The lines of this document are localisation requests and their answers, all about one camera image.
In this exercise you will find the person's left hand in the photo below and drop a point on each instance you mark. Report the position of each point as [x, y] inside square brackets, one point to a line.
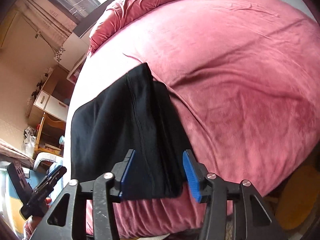
[30, 225]

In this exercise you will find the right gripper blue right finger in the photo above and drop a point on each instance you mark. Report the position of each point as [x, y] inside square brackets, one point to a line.
[196, 176]

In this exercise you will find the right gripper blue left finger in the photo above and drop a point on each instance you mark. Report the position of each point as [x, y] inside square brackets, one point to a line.
[121, 172]

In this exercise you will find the white wooden cabinet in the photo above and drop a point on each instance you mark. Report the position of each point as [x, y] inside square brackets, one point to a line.
[51, 105]

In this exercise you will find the black camera box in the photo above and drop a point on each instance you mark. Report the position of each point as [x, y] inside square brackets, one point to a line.
[17, 177]

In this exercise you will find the yellow cushion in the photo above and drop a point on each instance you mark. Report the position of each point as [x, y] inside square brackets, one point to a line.
[298, 197]

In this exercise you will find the yellow wooden chair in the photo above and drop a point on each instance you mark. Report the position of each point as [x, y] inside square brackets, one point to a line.
[49, 132]

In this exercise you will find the black pants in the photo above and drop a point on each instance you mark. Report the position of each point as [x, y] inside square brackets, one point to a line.
[134, 113]

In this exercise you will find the pink fleece bed sheet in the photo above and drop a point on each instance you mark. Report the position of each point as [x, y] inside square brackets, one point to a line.
[243, 76]

